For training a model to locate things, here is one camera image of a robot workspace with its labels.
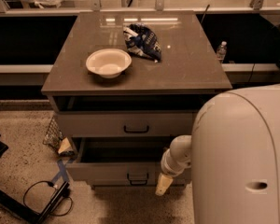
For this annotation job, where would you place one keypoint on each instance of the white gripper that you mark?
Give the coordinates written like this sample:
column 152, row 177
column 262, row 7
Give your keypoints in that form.
column 168, row 168

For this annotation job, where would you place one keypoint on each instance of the grey drawer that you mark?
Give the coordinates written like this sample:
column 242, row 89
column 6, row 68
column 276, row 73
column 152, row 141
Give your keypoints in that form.
column 119, row 161
column 123, row 124

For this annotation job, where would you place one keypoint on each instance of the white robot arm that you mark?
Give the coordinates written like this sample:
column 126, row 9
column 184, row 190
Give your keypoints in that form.
column 233, row 153

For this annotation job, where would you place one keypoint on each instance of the grey drawer cabinet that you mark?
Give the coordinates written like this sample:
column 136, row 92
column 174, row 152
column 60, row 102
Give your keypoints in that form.
column 187, row 75

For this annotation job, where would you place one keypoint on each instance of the grey top drawer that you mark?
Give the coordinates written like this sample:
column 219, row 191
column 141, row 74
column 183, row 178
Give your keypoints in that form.
column 123, row 124

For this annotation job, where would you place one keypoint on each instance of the white paper bowl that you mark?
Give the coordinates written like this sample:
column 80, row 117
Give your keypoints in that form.
column 108, row 63

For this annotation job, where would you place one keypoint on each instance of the clear water bottle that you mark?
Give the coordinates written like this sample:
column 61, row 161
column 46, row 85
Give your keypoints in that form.
column 221, row 51

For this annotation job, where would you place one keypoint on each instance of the blue chip bag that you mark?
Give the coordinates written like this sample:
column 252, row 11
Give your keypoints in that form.
column 142, row 41

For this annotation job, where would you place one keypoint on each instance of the black stand leg left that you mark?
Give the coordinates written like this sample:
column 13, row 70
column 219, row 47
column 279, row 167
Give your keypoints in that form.
column 23, row 211

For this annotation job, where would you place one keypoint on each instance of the wire mesh basket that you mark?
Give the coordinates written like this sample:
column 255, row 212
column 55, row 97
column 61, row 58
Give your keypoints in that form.
column 55, row 139

